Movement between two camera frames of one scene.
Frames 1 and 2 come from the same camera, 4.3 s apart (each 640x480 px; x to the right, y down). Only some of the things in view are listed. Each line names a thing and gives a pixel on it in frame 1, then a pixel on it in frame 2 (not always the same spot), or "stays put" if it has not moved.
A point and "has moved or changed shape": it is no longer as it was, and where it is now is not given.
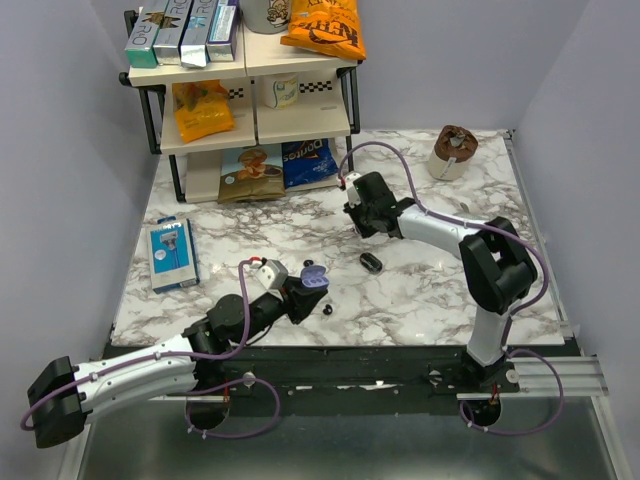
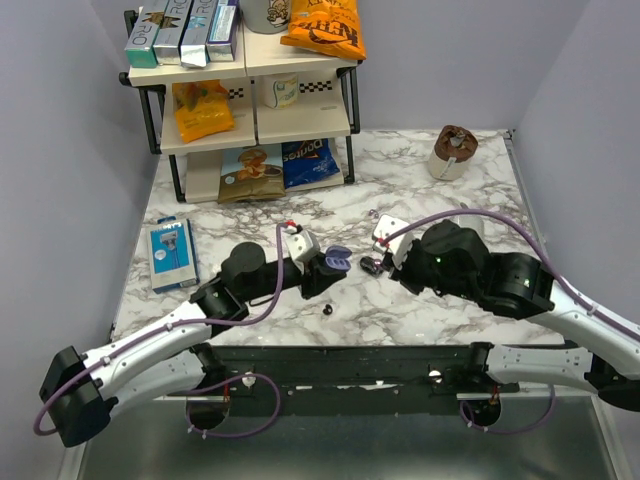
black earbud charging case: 370,263 stays put
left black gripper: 303,300 → 320,278
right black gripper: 352,212 → 402,272
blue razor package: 172,254 stays put
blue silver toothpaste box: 192,45 stays put
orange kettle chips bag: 330,27 stays put
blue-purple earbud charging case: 314,278 has moved or changed shape
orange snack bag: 202,107 stays put
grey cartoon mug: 265,16 stays put
